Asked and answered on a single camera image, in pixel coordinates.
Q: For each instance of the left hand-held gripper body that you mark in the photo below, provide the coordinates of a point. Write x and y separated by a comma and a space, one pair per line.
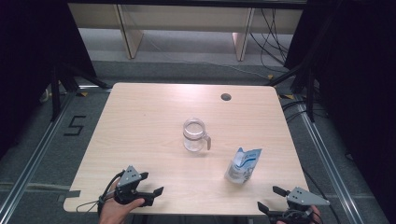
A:
128, 179

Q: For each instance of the person's left hand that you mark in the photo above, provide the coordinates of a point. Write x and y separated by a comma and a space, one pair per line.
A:
115, 213

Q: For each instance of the person's right hand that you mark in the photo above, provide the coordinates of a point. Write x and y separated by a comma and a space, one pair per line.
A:
317, 216

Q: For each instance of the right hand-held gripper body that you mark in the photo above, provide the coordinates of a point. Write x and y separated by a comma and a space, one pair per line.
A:
303, 196

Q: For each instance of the black curtain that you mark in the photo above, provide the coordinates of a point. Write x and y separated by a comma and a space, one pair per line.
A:
31, 62
358, 93

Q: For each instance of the metal floor rail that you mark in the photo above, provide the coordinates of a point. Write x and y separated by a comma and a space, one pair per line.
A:
37, 155
327, 161

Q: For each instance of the black metal stand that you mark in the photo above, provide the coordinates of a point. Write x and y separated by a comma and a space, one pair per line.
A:
309, 93
56, 93

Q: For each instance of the blue and white pouch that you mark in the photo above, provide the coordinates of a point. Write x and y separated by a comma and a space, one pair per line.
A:
241, 169

